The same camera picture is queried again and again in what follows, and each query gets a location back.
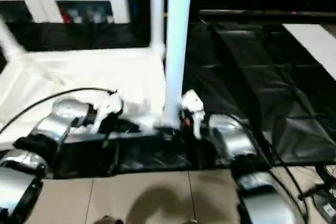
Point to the white plastic table top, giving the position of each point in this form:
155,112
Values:
92,72

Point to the white plastic table leg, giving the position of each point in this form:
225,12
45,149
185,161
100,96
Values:
177,37
10,40
157,6

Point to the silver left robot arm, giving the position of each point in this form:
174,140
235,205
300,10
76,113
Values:
60,116

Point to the black plastic mat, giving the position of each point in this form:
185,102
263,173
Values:
249,90

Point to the dark right robot foot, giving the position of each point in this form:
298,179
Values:
193,221

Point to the dark robot foot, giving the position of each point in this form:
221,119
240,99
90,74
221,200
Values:
110,220
193,221

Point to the dark left robot foot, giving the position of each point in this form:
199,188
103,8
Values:
110,220

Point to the red item behind glass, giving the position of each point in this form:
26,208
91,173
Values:
65,15

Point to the white flat board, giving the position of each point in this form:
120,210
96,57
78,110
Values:
315,43

